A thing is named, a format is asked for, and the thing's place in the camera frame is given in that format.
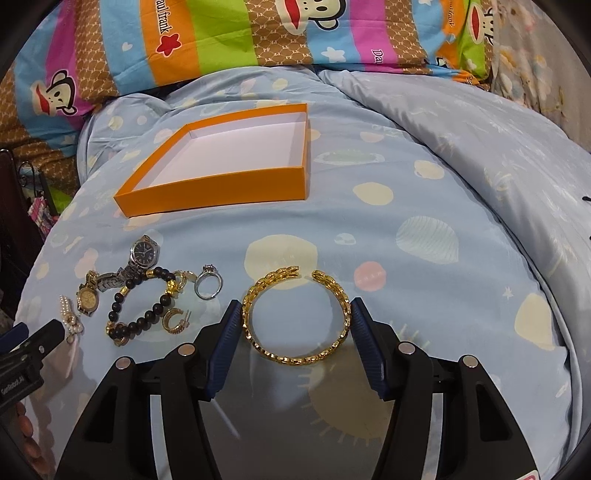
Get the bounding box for pearl brooch with chain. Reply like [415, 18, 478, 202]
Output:
[59, 295, 84, 344]

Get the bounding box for small gold watch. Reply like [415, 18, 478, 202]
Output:
[76, 270, 98, 316]

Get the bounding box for black bead bracelet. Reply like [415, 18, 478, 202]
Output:
[105, 266, 177, 346]

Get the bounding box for silver wrist watch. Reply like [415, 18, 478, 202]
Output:
[97, 235, 160, 292]

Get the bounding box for silver gemstone ring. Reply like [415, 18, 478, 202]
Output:
[193, 264, 225, 301]

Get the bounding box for gold chain bangle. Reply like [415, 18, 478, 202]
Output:
[242, 266, 352, 367]

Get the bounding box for person's hand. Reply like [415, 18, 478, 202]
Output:
[16, 402, 51, 479]

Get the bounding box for dark bedside furniture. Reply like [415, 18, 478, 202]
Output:
[0, 149, 43, 320]

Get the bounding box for pink patterned bag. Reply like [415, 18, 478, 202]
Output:
[28, 196, 58, 239]

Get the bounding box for colourful striped monkey pillow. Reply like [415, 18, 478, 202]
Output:
[1, 0, 495, 191]

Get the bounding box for orange shallow cardboard box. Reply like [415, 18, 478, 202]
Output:
[114, 103, 310, 218]

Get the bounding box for grey floral bedsheet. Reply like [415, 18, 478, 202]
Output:
[491, 1, 590, 150]

